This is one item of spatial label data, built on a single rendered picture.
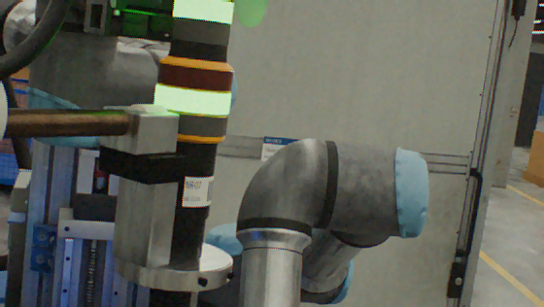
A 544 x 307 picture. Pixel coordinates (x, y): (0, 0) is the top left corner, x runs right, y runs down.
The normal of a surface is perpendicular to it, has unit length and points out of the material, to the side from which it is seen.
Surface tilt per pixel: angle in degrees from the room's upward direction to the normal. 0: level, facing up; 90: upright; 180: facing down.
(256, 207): 66
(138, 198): 90
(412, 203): 90
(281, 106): 89
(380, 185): 73
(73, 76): 91
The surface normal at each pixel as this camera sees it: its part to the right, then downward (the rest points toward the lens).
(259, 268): -0.33, -0.33
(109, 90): 0.69, 0.28
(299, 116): 0.32, 0.15
